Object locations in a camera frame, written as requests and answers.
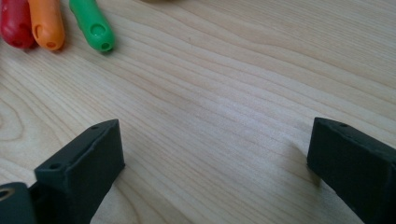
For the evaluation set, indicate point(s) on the orange marker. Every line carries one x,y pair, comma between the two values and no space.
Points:
46,25

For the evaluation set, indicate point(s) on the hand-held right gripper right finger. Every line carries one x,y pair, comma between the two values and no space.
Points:
358,168

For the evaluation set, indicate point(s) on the green marker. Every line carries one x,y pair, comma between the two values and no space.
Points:
93,26

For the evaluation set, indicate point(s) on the red marker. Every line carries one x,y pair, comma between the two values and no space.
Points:
15,25

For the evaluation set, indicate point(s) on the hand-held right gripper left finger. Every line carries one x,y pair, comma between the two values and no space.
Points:
81,174

